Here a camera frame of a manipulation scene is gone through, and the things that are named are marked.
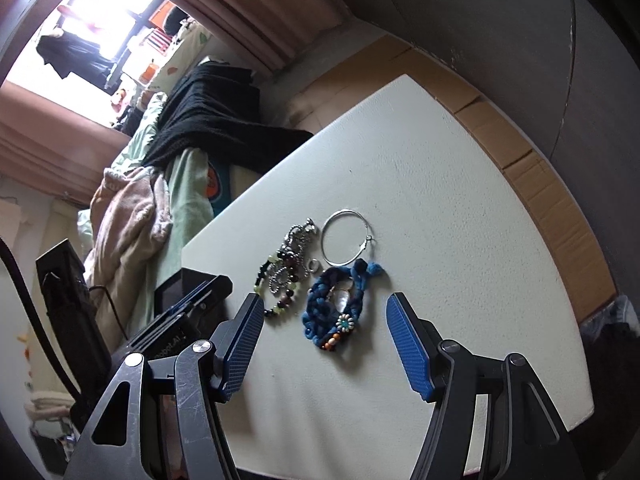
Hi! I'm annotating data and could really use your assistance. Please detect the pink fleece blanket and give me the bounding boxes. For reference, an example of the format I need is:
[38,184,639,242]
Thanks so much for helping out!
[84,167,172,351]

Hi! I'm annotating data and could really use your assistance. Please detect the left pink curtain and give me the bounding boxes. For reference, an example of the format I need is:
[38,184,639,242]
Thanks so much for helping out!
[0,81,129,205]

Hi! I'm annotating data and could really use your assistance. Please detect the blue braided cord bracelet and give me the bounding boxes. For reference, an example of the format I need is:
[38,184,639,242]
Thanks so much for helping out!
[300,258,386,352]

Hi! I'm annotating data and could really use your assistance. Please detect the hanging dark clothes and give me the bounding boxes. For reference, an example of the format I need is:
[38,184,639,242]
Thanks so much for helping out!
[36,30,114,91]

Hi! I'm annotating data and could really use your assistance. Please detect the patterned windowsill cloth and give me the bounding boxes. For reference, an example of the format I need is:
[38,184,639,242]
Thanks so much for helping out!
[145,18,212,94]

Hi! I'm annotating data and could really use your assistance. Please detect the black jewelry box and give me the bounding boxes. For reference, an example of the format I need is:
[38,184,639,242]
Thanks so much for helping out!
[153,268,215,316]

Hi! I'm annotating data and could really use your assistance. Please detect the black round cushion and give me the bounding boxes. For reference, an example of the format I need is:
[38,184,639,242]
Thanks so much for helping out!
[163,6,190,37]

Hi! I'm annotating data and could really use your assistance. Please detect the pink curtain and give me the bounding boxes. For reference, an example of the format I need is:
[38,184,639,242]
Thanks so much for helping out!
[0,81,129,205]
[171,0,349,75]

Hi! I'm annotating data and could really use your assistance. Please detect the black knitted blanket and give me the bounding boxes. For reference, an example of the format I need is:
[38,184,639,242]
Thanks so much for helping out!
[142,61,312,174]

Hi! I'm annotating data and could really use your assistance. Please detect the green bed sheet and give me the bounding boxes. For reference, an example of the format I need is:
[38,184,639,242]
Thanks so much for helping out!
[111,93,214,333]

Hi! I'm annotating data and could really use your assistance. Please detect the large silver hoop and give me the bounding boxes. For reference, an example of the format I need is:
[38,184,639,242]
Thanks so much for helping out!
[319,208,374,266]

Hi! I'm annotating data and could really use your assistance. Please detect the orange box on windowsill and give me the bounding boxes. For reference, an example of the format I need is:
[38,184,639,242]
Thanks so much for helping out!
[149,0,175,28]

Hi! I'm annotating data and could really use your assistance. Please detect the cardboard floor sheets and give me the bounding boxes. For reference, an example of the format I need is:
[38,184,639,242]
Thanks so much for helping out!
[286,36,617,322]

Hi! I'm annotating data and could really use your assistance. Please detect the right pink curtain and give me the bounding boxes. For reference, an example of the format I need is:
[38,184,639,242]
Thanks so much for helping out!
[171,0,349,75]

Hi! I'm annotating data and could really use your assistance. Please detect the black cable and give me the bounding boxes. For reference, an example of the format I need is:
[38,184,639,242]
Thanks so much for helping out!
[0,236,84,401]

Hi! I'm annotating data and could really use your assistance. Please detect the silver chain necklace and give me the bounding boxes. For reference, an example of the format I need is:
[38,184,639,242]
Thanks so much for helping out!
[268,216,319,297]

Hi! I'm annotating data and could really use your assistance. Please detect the green and black bead bracelet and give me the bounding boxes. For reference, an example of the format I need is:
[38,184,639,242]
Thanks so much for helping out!
[252,250,303,319]

